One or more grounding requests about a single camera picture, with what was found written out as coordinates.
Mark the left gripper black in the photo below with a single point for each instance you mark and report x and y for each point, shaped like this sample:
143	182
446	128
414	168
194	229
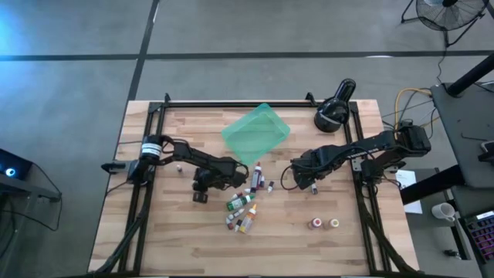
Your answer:
210	180

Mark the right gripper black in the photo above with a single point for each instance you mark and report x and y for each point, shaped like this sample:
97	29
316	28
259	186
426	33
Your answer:
308	166

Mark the small blue label bottle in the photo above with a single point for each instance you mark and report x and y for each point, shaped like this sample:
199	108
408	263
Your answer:
262	181

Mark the large yellow coloring bottle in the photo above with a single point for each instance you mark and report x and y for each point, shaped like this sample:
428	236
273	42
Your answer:
248	221

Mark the large dark red bottle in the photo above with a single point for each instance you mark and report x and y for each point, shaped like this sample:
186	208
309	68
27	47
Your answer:
255	179

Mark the green translucent plastic tray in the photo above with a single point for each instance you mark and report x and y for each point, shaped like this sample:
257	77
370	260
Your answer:
254	133

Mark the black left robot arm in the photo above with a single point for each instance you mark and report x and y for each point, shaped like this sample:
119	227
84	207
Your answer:
193	154

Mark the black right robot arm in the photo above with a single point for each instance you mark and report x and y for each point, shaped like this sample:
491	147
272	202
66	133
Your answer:
366	148

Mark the large green coloring bottle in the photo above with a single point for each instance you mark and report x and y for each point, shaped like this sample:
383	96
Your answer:
239	203

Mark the small dark bottle white cap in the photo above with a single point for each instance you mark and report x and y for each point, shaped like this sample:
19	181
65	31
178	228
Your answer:
314	189

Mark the black desk lamp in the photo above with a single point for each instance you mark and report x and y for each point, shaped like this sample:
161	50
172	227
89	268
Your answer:
332	112

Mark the white paper sheet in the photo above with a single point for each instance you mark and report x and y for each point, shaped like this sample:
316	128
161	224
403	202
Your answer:
405	178

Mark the black stand beam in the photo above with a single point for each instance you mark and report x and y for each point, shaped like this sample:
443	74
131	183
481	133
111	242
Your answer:
428	185

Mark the white mug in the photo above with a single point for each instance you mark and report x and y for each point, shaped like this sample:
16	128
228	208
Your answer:
444	211

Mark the grey side table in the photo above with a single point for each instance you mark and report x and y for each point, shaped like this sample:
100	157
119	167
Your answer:
459	116

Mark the small black object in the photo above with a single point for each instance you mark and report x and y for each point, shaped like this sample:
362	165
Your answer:
451	254

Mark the black diagonal pole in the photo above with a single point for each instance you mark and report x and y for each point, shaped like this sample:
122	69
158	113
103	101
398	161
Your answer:
471	75

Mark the black keyboard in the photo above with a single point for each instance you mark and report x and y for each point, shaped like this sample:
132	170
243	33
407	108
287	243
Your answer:
482	235

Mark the black device blue light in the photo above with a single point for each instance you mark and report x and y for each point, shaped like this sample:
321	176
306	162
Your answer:
15	166

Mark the black floor fan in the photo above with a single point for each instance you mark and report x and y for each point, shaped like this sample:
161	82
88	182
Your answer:
449	3

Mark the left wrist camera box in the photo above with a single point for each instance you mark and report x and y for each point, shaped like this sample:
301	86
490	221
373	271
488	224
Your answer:
237	177

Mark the grey metal bracket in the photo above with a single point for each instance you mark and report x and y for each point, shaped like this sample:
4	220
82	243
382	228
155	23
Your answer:
356	165

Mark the black aluminium table frame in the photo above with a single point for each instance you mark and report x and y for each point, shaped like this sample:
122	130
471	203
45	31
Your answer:
270	104

